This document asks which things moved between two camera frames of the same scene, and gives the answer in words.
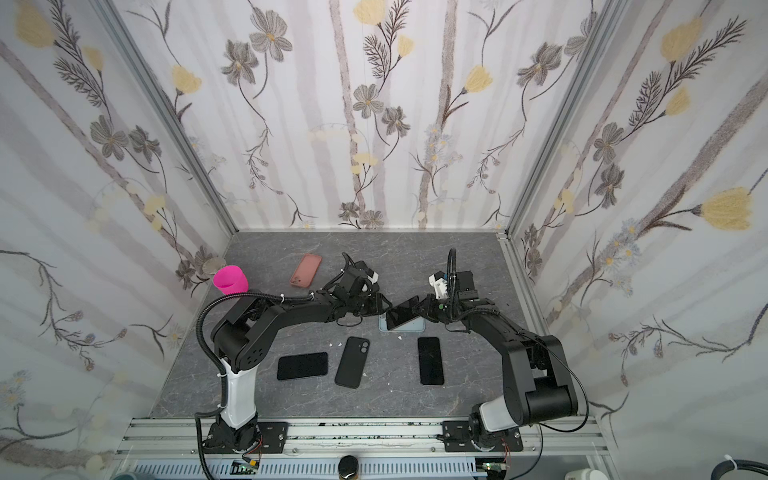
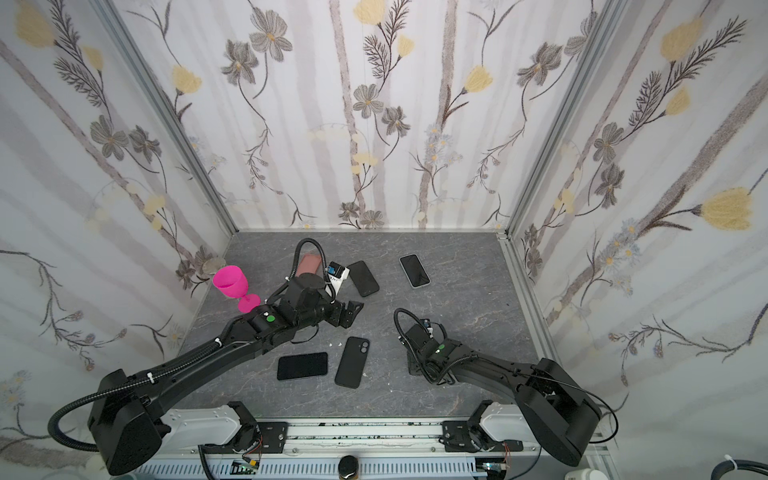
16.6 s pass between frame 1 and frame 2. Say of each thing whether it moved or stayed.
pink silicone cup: stayed
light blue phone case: moved
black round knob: stayed
